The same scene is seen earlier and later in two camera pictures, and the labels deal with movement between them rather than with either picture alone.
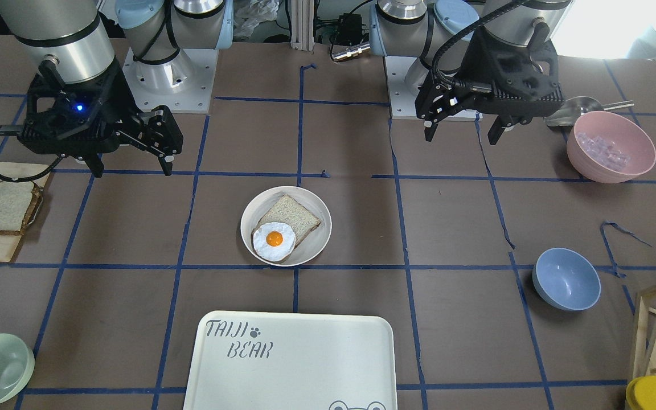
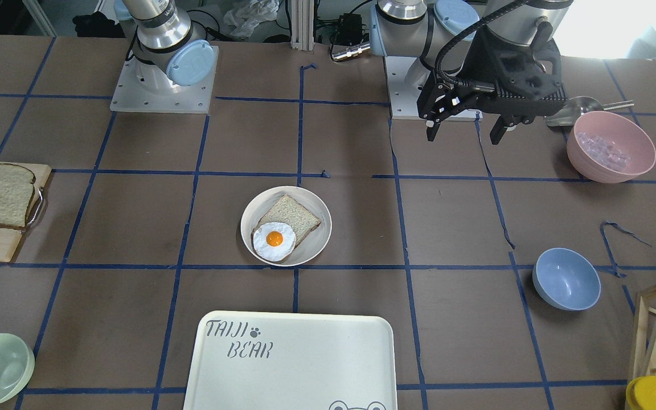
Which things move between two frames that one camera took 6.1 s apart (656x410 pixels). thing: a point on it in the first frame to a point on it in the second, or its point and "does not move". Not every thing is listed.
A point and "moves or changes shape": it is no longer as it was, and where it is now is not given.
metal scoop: x=566 y=114 does not move
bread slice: x=9 y=207 moves or changes shape
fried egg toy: x=274 y=241 does not move
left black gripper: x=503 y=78 does not move
